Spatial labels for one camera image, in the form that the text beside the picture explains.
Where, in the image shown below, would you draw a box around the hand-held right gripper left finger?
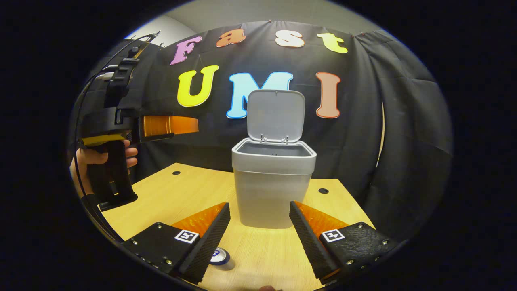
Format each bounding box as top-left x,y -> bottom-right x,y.
121,202 -> 231,285

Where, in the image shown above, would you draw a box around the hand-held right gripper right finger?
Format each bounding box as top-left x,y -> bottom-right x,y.
289,201 -> 404,285

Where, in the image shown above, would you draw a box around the blue pop can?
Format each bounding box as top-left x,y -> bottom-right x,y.
209,247 -> 236,271

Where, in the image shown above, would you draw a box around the grey desktop garbage bin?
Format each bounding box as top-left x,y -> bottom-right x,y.
231,89 -> 317,230

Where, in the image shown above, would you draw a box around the wooden desktop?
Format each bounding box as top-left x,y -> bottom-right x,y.
99,162 -> 376,291

